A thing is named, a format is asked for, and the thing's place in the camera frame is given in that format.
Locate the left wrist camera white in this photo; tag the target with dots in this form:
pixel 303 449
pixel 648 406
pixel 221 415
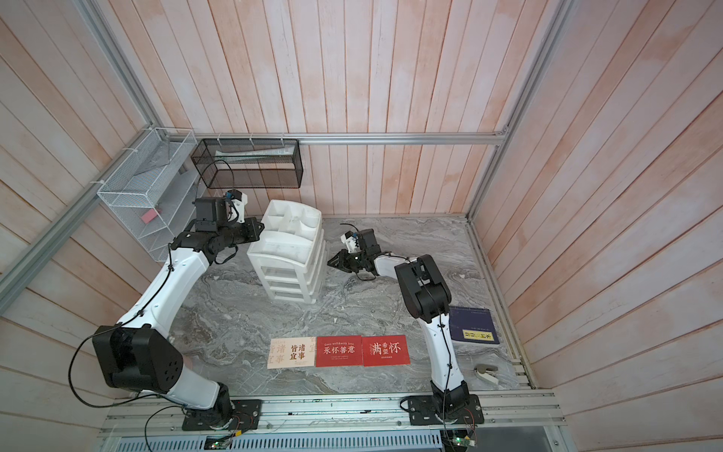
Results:
pixel 236 202

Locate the beige postcard red characters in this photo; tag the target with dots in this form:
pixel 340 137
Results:
pixel 296 352

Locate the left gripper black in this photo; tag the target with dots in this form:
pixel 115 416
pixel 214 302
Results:
pixel 254 232

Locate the white plastic drawer organizer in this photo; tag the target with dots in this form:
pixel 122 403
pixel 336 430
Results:
pixel 289 257

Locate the black mesh wall basket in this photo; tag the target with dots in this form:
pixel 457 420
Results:
pixel 225 163

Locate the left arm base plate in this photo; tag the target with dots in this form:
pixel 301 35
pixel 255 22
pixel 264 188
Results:
pixel 236 415

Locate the pink eraser block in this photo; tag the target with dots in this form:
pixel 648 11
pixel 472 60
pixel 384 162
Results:
pixel 149 216

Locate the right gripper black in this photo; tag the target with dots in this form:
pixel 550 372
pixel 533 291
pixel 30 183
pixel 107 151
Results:
pixel 342 261

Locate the red postcard gold characters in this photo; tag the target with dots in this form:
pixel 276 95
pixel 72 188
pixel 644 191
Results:
pixel 385 350

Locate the red postcard white characters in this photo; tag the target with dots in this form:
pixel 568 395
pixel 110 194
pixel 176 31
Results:
pixel 337 351

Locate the aluminium front rail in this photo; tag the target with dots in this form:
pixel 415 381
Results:
pixel 335 413

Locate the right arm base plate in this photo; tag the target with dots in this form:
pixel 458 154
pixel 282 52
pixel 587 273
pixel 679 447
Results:
pixel 426 410

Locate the dark blue notebook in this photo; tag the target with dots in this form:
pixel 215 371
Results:
pixel 473 325

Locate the white wire wall shelf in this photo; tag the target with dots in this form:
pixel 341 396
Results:
pixel 154 173

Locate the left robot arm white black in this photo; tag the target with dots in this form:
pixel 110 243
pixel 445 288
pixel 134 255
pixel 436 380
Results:
pixel 135 353

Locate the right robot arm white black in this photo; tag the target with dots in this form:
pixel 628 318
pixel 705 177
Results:
pixel 427 298

